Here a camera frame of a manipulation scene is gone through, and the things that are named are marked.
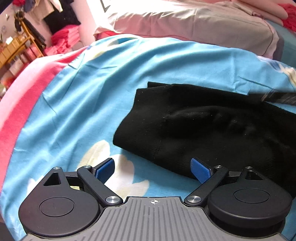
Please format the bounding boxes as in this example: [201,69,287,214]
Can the black knit pants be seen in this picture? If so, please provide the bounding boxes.
[113,82,295,196]

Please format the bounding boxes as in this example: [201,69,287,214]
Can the blue floral bed sheet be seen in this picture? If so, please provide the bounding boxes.
[1,34,295,240]

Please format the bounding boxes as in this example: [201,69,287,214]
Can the pink red blanket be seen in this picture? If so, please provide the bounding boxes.
[1,47,87,186]

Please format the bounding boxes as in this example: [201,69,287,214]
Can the red folded clothes pile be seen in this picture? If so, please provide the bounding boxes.
[44,25,80,56]

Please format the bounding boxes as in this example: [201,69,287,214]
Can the teal grey striped pillow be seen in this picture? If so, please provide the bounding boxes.
[268,21,295,68]

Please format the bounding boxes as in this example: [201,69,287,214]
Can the grey pink pillow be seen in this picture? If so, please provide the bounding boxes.
[94,1,282,59]

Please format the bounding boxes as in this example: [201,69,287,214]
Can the wooden shelf rack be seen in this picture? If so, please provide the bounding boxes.
[1,11,46,76]

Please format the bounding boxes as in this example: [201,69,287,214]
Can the hanging dark clothes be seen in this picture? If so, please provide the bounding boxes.
[12,0,82,35]

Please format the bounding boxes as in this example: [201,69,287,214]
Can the red fabric at headboard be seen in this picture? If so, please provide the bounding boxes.
[279,4,296,32]

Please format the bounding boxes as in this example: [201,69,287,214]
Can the pink bolster pillow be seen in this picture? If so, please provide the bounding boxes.
[208,0,289,20]

